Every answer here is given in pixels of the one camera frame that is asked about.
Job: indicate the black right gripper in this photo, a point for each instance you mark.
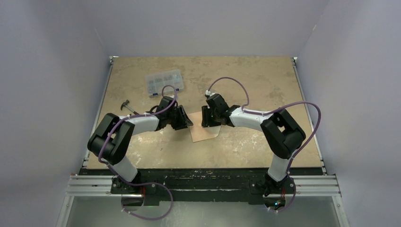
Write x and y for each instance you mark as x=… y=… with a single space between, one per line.
x=206 y=121

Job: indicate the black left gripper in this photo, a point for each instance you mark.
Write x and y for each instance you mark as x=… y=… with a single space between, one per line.
x=183 y=122

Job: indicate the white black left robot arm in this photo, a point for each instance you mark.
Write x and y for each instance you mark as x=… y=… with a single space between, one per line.
x=111 y=139

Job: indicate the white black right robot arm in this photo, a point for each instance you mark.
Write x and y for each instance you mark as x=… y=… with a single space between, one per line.
x=283 y=134

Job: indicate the clear plastic organizer box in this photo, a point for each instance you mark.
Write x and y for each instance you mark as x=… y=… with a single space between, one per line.
x=156 y=82

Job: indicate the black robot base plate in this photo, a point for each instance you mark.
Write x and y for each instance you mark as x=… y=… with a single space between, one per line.
x=146 y=175

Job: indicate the aluminium frame rail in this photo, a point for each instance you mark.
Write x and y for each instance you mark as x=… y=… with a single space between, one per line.
x=209 y=186

